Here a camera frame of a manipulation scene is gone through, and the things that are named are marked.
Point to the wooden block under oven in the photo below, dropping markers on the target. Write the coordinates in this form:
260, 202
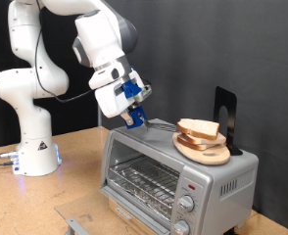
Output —
134, 226

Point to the metal pole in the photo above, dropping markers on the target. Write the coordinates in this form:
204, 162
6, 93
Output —
99, 121

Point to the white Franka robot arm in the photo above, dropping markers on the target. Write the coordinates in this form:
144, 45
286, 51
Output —
36, 140

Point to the silver toaster oven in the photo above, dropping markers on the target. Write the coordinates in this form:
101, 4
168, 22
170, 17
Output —
235, 182

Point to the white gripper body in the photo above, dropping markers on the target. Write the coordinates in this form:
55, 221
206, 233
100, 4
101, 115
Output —
109, 101

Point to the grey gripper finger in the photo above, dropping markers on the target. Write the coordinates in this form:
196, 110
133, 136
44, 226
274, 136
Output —
127, 118

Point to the wooden cutting board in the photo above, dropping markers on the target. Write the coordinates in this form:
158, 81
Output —
212, 156

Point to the silver oven knob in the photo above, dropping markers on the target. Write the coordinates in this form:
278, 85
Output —
181, 227
186, 203

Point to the black metal bookend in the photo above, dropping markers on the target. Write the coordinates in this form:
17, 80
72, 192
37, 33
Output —
232, 114

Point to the black spatula with blue block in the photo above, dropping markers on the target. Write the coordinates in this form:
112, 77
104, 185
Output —
139, 117

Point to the dark grey backdrop curtain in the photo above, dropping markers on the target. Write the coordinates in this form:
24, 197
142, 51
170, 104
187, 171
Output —
199, 49

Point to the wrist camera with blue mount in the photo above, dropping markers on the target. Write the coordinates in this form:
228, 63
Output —
131, 88

